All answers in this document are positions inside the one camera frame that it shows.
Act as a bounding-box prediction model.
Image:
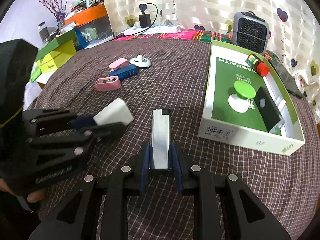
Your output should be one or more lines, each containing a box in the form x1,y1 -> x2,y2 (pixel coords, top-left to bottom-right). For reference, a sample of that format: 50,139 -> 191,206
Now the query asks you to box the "white round panda holder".
130,55 -> 151,68

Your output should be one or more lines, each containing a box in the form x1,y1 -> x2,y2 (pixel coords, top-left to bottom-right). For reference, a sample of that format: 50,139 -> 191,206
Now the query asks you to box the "blue usb card reader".
109,64 -> 139,81

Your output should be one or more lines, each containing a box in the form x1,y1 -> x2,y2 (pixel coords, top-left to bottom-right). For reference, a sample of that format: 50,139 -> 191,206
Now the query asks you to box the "grey desktop fan heater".
232,11 -> 270,55

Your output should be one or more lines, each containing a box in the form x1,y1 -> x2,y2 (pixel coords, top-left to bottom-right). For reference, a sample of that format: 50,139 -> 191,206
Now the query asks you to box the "heart pattern curtain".
104,0 -> 319,118

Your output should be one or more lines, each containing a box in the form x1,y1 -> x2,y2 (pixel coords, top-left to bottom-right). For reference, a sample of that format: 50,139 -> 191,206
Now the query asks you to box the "green white cardboard box tray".
198,40 -> 305,155

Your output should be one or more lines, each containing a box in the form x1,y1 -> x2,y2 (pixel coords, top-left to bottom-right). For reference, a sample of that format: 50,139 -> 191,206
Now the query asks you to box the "small green packet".
29,62 -> 42,83

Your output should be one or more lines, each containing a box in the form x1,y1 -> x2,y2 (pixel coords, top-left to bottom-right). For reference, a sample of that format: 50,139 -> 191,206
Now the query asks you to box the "person's hand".
0,178 -> 47,203

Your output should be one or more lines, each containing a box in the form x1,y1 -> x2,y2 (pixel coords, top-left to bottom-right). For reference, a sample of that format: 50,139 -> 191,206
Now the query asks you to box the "brown checked tablecloth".
31,38 -> 319,239

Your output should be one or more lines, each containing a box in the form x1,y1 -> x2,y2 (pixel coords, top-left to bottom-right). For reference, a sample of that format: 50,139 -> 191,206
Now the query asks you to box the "black rectangular glass bottle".
254,87 -> 285,134

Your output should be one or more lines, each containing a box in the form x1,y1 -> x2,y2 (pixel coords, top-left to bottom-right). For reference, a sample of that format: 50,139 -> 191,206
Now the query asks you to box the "blue carton box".
73,27 -> 87,51

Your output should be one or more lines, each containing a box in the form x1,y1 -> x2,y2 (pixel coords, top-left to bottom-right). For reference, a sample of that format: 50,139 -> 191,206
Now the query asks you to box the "white power strip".
124,24 -> 181,36

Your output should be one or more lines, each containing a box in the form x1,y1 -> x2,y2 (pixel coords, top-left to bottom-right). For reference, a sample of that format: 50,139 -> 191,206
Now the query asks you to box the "green white round holder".
228,80 -> 256,113

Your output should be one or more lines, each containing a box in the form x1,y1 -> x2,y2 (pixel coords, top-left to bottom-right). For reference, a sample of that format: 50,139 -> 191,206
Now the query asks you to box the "yellow green shoe box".
35,29 -> 77,73

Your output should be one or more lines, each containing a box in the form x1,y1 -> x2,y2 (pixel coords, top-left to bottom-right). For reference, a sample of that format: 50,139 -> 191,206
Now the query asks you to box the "glass jar black lid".
37,22 -> 50,43

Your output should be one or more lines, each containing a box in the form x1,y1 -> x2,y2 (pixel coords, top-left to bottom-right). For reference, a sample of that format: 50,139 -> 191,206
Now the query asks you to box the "black charger plug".
138,14 -> 152,28

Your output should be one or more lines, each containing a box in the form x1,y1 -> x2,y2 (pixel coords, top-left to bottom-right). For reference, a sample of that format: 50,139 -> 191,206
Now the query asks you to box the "red capped small bottle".
246,54 -> 269,77

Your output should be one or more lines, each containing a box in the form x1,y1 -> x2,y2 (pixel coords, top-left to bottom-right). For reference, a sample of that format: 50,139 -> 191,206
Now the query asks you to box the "black charger cable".
117,3 -> 159,37

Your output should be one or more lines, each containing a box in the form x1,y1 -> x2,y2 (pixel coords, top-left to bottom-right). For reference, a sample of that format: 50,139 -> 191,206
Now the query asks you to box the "silver rectangular lighter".
150,108 -> 172,171

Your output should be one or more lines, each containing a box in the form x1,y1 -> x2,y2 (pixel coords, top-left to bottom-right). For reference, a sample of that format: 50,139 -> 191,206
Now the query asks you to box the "orange lid storage bin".
65,4 -> 114,47

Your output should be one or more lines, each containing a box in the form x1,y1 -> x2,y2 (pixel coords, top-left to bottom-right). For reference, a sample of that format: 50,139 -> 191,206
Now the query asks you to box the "black smartphone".
268,51 -> 303,99

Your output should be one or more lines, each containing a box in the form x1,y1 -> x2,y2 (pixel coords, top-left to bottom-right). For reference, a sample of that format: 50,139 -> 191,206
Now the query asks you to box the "colourful plaid cloth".
115,29 -> 232,43

